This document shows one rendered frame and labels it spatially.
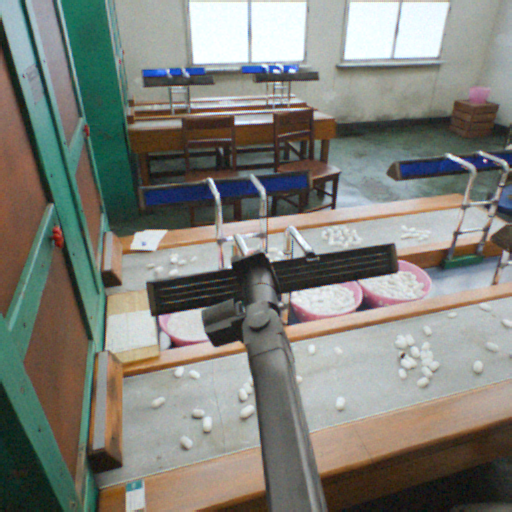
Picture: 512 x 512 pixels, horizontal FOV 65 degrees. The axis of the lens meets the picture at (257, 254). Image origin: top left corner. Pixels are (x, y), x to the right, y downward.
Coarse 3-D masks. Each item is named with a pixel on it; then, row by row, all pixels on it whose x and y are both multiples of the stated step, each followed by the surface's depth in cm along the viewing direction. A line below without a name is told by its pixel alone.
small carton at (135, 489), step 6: (138, 480) 84; (126, 486) 83; (132, 486) 83; (138, 486) 83; (126, 492) 82; (132, 492) 82; (138, 492) 82; (126, 498) 81; (132, 498) 81; (138, 498) 81; (144, 498) 82; (126, 504) 80; (132, 504) 80; (138, 504) 80; (144, 504) 81; (126, 510) 79; (132, 510) 79; (138, 510) 79; (144, 510) 80
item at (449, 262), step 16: (448, 160) 161; (496, 160) 156; (464, 192) 154; (496, 192) 158; (464, 208) 157; (496, 208) 161; (480, 240) 170; (448, 256) 169; (464, 256) 172; (480, 256) 173
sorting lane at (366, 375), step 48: (336, 336) 127; (384, 336) 127; (432, 336) 127; (480, 336) 127; (144, 384) 111; (192, 384) 111; (240, 384) 111; (336, 384) 111; (384, 384) 111; (432, 384) 111; (480, 384) 111; (144, 432) 98; (192, 432) 98; (240, 432) 98
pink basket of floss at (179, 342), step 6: (162, 318) 132; (168, 318) 137; (162, 324) 129; (174, 336) 122; (174, 342) 128; (180, 342) 124; (186, 342) 123; (192, 342) 122; (198, 342) 122; (204, 342) 123
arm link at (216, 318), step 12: (228, 300) 68; (264, 300) 62; (204, 312) 67; (216, 312) 66; (228, 312) 66; (252, 312) 61; (264, 312) 60; (204, 324) 66; (216, 324) 65; (228, 324) 64; (240, 324) 64; (252, 324) 59; (264, 324) 58; (216, 336) 65; (228, 336) 65; (240, 336) 65
